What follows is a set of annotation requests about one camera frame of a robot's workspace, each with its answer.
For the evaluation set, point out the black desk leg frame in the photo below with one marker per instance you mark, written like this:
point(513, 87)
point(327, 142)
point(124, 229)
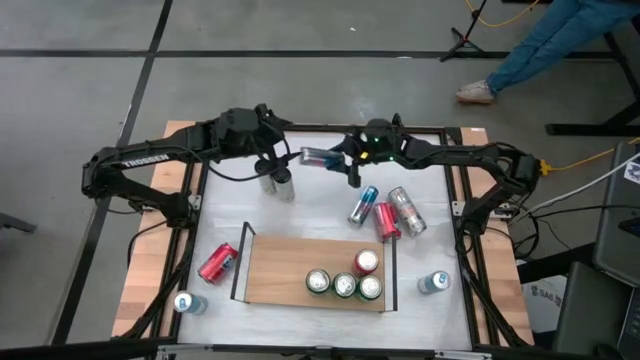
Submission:
point(590, 129)

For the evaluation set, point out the black tripod stand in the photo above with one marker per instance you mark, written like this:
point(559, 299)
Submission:
point(465, 39)

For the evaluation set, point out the silver corner bracket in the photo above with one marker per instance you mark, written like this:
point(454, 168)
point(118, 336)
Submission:
point(457, 208)
point(195, 202)

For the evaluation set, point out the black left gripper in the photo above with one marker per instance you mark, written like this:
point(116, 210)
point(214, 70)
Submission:
point(270, 131)

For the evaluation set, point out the grey equipment case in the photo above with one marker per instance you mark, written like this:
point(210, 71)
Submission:
point(617, 225)

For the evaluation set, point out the wooden shelf with black frame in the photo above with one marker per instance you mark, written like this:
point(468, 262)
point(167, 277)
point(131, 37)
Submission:
point(290, 270)

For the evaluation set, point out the white cardboard box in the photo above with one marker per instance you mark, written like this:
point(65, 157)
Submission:
point(542, 305)

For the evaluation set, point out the light blue energy drink can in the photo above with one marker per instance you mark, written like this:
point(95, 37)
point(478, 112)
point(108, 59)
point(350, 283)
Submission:
point(187, 302)
point(434, 282)

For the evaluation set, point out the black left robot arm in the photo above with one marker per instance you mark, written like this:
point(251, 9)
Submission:
point(150, 157)

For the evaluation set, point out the person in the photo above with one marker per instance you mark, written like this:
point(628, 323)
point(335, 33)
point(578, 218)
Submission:
point(545, 45)

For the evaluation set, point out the dark chair base leg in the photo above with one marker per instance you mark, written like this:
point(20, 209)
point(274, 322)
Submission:
point(17, 223)

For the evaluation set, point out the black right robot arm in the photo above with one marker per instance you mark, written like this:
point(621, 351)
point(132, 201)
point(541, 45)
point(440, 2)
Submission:
point(450, 152)

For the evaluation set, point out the black table frame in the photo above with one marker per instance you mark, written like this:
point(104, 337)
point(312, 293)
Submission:
point(325, 128)

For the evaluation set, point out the red soda can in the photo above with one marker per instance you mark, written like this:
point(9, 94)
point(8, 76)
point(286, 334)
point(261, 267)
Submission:
point(386, 222)
point(366, 261)
point(218, 263)

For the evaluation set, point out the blue silver Red Bull can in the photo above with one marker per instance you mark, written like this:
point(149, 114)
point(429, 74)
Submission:
point(363, 206)
point(320, 157)

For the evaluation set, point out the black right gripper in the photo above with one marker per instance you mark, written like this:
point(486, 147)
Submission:
point(377, 137)

